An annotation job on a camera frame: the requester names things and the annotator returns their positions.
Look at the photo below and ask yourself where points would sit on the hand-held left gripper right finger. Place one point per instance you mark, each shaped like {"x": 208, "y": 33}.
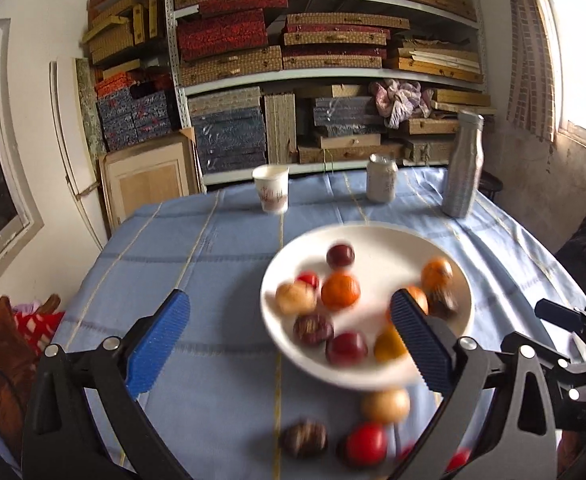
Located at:
{"x": 420, "y": 342}

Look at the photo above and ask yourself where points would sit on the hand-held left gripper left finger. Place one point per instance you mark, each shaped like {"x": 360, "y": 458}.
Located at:
{"x": 158, "y": 345}

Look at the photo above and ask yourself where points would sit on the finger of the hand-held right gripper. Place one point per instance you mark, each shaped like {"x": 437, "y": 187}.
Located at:
{"x": 583, "y": 385}
{"x": 555, "y": 311}

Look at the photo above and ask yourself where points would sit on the orange persimmon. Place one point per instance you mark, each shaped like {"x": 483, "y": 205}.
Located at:
{"x": 388, "y": 346}

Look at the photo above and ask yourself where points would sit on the orange striped pepino melon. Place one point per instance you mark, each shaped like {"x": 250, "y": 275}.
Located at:
{"x": 420, "y": 300}

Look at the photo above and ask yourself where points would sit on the small brown fruit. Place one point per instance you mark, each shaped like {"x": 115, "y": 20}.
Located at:
{"x": 444, "y": 306}

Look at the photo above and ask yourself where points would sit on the dark red plum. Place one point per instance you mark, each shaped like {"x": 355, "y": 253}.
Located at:
{"x": 346, "y": 348}
{"x": 340, "y": 256}

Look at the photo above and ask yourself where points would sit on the large orange mandarin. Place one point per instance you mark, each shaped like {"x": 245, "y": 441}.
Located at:
{"x": 340, "y": 291}

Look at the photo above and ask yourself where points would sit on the white oval bowl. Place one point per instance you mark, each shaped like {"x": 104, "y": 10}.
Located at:
{"x": 373, "y": 260}

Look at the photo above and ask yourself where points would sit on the small red tomato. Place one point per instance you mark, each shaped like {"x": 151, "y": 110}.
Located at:
{"x": 309, "y": 280}

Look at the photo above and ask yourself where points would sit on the pale striped pepino melon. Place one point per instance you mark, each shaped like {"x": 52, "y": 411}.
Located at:
{"x": 295, "y": 298}

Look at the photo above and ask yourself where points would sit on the small orange mandarin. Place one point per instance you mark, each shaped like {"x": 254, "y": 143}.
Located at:
{"x": 437, "y": 274}

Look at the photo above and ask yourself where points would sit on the brown passion fruit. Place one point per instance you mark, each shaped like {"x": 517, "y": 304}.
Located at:
{"x": 385, "y": 405}

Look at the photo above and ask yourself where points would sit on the red white cloth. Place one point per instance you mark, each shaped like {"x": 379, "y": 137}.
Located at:
{"x": 35, "y": 327}

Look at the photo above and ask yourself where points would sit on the black round stool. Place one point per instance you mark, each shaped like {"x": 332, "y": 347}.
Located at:
{"x": 490, "y": 183}

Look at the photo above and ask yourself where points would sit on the white drink can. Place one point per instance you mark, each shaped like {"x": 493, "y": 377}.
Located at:
{"x": 382, "y": 180}

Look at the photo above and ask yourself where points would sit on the silver ribbed bottle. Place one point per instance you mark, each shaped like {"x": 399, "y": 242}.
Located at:
{"x": 462, "y": 170}

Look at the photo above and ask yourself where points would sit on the white paper cup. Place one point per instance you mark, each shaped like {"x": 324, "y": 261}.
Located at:
{"x": 271, "y": 187}

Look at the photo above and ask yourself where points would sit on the white leaning board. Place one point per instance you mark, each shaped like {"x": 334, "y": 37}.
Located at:
{"x": 73, "y": 160}

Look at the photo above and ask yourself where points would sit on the stack of grey flat boxes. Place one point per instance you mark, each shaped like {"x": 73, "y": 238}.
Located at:
{"x": 228, "y": 135}

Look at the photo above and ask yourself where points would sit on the stack of blue floral boxes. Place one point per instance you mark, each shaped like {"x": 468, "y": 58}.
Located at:
{"x": 133, "y": 115}

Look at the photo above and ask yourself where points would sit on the stack of dark blue boxes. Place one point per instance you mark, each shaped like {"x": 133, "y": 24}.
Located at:
{"x": 348, "y": 115}

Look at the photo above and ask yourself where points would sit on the pink cloth bundle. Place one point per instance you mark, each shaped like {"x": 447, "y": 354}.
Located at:
{"x": 398, "y": 100}

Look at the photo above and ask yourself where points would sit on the upright straw box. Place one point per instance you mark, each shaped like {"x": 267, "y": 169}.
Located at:
{"x": 279, "y": 127}

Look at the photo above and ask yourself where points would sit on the green marbled board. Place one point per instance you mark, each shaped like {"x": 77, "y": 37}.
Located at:
{"x": 89, "y": 105}

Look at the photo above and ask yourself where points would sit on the brick pattern curtain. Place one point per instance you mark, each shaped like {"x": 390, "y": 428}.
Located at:
{"x": 530, "y": 50}

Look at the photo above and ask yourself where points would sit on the bright window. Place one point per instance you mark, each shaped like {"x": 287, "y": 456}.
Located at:
{"x": 585, "y": 50}

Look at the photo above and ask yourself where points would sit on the stack of wooden boxes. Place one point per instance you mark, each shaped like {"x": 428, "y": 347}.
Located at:
{"x": 443, "y": 60}

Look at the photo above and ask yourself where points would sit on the stack of woven straw boxes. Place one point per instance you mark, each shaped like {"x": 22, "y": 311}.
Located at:
{"x": 233, "y": 65}

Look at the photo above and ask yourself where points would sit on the stack of red patterned boxes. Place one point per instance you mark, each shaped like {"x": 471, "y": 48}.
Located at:
{"x": 220, "y": 35}

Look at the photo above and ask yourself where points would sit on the wooden frame panel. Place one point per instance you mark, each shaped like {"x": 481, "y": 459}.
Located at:
{"x": 148, "y": 180}

